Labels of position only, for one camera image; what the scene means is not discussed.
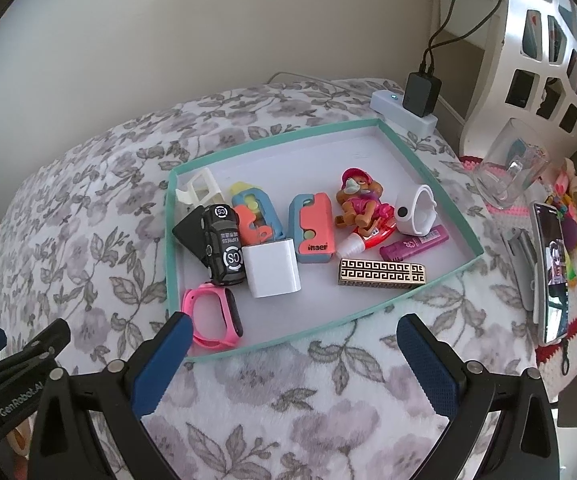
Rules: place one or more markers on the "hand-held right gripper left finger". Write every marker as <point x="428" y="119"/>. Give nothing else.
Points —
<point x="161" y="360"/>

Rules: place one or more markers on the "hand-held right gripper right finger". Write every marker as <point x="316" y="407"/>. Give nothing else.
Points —
<point x="428" y="370"/>

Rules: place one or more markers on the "pink wristband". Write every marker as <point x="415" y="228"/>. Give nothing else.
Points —
<point x="191" y="310"/>

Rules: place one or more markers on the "gold patterned lighter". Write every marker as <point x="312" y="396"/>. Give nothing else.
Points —
<point x="381" y="272"/>

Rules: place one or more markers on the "teal white shallow tray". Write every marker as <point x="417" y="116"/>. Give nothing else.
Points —
<point x="328" y="305"/>

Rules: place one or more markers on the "purple lighter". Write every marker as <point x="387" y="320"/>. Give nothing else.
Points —
<point x="413" y="245"/>

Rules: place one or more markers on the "black toy car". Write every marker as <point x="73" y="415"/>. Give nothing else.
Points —
<point x="223" y="247"/>

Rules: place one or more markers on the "white charger cube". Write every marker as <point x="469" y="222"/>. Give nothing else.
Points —
<point x="271" y="270"/>

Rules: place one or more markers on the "red glue stick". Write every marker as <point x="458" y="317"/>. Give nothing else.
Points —
<point x="368" y="240"/>

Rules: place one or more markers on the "white plastic clip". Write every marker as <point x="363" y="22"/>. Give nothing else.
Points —
<point x="188" y="195"/>

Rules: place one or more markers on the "brown bear figurine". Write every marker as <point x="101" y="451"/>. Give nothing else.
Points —
<point x="363" y="205"/>

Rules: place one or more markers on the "grey phone stand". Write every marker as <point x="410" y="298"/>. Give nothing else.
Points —
<point x="518" y="265"/>

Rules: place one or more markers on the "grey floral blanket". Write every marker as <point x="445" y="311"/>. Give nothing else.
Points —
<point x="293" y="410"/>

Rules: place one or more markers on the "smartphone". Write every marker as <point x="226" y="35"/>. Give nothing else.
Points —
<point x="551" y="270"/>

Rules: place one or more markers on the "clear glass cup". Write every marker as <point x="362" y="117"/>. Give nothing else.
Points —
<point x="498" y="180"/>

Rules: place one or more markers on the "colourful toy pile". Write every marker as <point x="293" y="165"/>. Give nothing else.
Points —
<point x="576" y="225"/>

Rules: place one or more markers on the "white power strip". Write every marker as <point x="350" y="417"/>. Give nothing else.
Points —
<point x="426" y="125"/>

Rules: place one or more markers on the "black plug-in charger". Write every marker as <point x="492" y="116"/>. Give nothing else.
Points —
<point x="421" y="92"/>

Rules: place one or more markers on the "white cutout rack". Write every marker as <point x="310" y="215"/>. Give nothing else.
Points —
<point x="493" y="60"/>

